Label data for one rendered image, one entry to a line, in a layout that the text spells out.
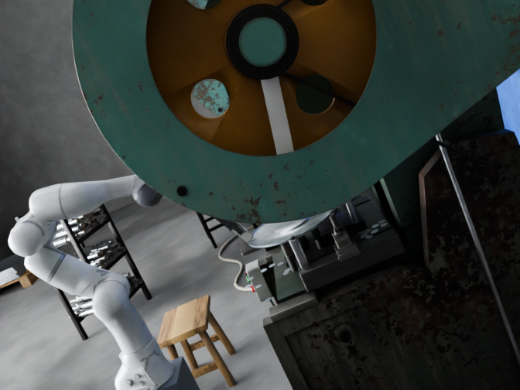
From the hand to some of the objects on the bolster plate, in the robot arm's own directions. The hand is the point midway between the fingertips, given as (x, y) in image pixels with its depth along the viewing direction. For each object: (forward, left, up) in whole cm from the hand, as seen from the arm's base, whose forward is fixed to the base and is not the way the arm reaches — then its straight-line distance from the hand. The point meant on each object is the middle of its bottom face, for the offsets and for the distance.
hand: (242, 232), depth 190 cm
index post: (+15, -18, -12) cm, 26 cm away
